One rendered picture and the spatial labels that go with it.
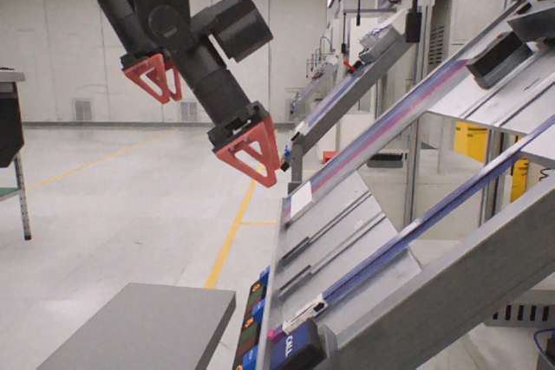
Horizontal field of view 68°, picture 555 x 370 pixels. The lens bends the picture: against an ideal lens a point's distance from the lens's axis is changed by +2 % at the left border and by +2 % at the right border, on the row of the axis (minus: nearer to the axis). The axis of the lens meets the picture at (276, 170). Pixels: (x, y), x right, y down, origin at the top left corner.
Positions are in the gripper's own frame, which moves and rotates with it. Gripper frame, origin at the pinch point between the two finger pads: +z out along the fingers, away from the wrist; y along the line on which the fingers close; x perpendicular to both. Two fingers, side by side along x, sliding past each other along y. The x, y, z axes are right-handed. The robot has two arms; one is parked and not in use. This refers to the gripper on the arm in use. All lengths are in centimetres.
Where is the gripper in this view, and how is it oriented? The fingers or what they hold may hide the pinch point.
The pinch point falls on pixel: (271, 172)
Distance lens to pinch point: 55.6
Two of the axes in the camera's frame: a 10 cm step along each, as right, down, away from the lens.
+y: 0.6, -2.1, 9.8
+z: 5.5, 8.2, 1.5
